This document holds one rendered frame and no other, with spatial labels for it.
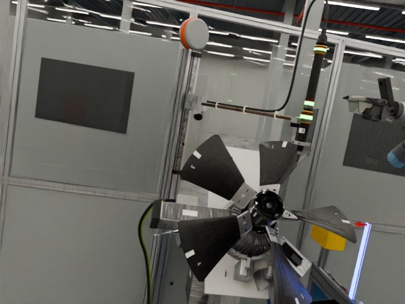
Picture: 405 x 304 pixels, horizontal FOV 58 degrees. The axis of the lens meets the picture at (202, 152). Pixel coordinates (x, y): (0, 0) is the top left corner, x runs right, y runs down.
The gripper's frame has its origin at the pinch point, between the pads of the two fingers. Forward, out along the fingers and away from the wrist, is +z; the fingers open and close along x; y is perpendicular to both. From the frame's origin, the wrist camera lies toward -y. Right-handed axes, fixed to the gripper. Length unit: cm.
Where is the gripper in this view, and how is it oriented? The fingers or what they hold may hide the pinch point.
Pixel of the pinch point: (349, 96)
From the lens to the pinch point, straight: 149.2
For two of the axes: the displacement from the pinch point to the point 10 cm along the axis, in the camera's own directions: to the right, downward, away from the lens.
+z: -9.8, -1.5, -1.5
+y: -1.7, 9.8, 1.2
